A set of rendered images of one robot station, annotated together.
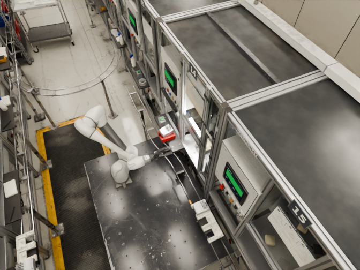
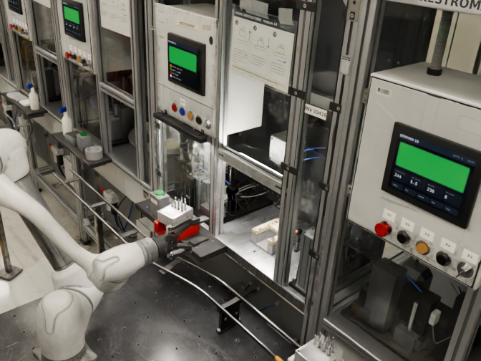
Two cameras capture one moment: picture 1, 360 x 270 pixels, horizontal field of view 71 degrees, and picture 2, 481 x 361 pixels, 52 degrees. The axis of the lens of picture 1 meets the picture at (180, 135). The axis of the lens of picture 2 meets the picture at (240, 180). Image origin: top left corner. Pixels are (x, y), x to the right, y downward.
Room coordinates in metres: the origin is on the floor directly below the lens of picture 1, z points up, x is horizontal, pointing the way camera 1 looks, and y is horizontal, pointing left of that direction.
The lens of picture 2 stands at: (-0.21, 0.42, 2.14)
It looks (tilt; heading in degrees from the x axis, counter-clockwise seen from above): 27 degrees down; 343
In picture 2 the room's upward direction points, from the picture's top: 3 degrees clockwise
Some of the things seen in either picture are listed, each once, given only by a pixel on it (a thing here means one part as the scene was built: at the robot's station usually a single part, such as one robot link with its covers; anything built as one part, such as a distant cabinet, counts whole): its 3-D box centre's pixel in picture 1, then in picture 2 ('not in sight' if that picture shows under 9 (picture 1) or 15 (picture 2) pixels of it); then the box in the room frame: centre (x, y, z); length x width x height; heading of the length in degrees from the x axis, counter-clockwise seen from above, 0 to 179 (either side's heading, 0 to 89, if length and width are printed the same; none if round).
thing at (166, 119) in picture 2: (169, 98); (179, 124); (1.77, 0.11, 1.37); 0.36 x 0.04 x 0.04; 25
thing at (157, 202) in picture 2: (163, 122); (161, 203); (1.79, 0.19, 0.97); 0.08 x 0.08 x 0.12; 25
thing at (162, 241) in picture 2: (154, 156); (164, 243); (1.25, 0.24, 1.13); 0.09 x 0.07 x 0.08; 115
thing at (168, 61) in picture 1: (181, 76); (206, 66); (1.82, -0.02, 1.60); 0.42 x 0.29 x 0.46; 25
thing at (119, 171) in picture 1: (119, 170); (61, 319); (1.25, 0.62, 0.85); 0.18 x 0.16 x 0.22; 157
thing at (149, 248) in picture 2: (146, 159); (146, 251); (1.22, 0.31, 1.13); 0.09 x 0.06 x 0.09; 25
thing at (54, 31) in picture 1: (45, 22); not in sight; (4.75, 2.68, 0.47); 0.84 x 0.53 x 0.94; 109
